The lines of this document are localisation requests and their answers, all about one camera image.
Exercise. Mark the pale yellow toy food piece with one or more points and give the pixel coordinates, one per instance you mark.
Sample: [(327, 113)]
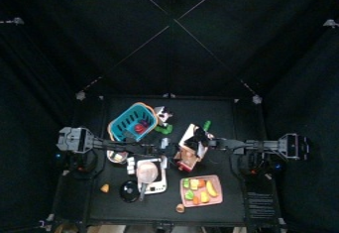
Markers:
[(193, 184)]

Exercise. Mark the orange toy food piece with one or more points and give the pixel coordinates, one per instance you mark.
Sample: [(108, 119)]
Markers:
[(104, 188), (201, 183), (196, 200)]

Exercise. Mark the red toy food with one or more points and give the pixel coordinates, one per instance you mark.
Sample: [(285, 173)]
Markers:
[(140, 128)]

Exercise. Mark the teal basket with orange rim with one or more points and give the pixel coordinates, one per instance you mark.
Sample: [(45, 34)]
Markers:
[(125, 124)]

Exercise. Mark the black and white cow toy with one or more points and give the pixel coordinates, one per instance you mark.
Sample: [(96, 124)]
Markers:
[(163, 113)]

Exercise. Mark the green toy vegetable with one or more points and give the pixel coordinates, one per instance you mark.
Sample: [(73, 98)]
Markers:
[(164, 130)]

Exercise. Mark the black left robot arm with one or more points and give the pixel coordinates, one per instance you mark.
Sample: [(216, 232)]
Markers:
[(78, 140)]

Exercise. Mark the white toy stove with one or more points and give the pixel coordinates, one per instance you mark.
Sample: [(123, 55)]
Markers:
[(156, 184)]

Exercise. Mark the pink plastic tray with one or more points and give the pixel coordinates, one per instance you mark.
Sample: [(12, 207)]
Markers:
[(216, 200)]

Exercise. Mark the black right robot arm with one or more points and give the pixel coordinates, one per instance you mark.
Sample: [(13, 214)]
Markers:
[(264, 144)]

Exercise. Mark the green toy bottle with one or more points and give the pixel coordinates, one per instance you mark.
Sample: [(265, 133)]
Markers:
[(205, 125)]

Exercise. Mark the yellow toy banana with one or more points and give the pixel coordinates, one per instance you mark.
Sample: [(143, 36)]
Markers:
[(211, 189)]

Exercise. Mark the brown toy food piece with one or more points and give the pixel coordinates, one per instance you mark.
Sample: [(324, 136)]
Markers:
[(180, 208)]

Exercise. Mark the small metal bowl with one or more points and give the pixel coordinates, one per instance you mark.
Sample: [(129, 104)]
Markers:
[(116, 157)]

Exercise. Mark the green toy food piece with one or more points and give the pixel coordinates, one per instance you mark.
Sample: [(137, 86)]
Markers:
[(189, 195), (185, 182)]

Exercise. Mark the silver toy frying pan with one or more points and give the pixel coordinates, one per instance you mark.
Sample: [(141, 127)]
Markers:
[(147, 173)]

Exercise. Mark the black round pot lid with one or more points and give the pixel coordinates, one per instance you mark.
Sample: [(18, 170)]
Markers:
[(129, 191)]

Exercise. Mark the purple toy food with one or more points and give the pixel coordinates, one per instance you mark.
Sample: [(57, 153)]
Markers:
[(144, 122)]

